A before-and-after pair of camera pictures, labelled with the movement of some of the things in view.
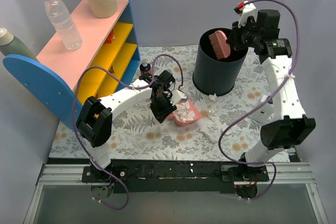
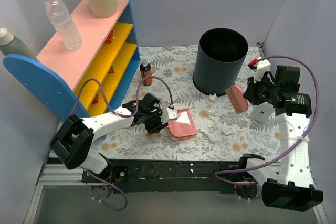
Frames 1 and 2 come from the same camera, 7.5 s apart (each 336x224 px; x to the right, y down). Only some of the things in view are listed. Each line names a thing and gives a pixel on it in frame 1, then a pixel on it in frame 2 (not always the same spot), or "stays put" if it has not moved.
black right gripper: (237, 38) -> (251, 94)
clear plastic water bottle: (65, 27) stays put
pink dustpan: (186, 113) -> (179, 129)
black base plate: (175, 177) stays put
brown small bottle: (145, 68) stays put
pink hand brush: (221, 46) -> (236, 96)
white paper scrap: (212, 97) stays put
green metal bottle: (10, 44) stays put
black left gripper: (163, 107) -> (158, 120)
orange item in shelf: (110, 38) stays put
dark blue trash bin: (213, 76) stays put
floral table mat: (230, 127) stays put
